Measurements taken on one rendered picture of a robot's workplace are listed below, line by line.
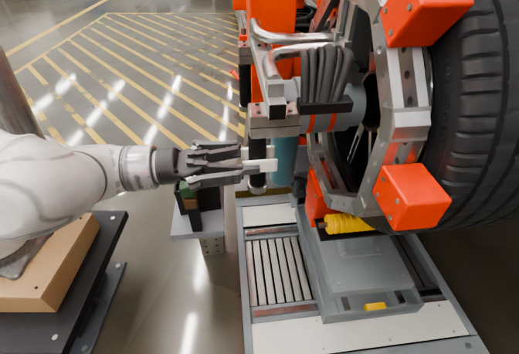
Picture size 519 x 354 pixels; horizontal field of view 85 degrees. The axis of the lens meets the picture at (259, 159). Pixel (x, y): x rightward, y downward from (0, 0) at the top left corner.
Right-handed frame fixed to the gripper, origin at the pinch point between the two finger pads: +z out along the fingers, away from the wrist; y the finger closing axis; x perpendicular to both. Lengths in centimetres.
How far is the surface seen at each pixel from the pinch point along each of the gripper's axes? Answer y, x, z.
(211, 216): -16.9, -38.1, -14.3
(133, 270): -26, -83, -54
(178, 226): -14.0, -38.1, -24.6
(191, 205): -10.2, -24.1, -18.1
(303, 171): -40, -43, 23
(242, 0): -253, -22, 13
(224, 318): -1, -83, -14
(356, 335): 12, -75, 33
